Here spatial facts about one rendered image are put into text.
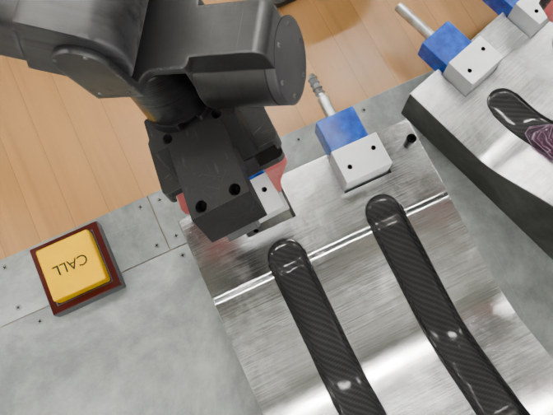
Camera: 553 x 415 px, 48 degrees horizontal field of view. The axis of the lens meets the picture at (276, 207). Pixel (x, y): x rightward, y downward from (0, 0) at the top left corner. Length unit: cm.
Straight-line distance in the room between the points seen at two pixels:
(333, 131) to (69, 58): 33
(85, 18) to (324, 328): 38
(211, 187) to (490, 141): 39
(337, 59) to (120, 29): 46
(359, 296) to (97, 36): 37
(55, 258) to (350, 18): 46
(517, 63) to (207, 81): 45
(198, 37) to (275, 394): 35
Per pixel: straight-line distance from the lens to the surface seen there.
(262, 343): 61
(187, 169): 43
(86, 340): 73
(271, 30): 38
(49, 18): 37
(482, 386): 62
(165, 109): 44
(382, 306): 62
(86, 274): 70
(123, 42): 37
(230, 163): 42
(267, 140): 49
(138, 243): 73
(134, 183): 75
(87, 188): 76
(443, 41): 75
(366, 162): 62
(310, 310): 62
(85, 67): 39
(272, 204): 57
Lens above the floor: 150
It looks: 75 degrees down
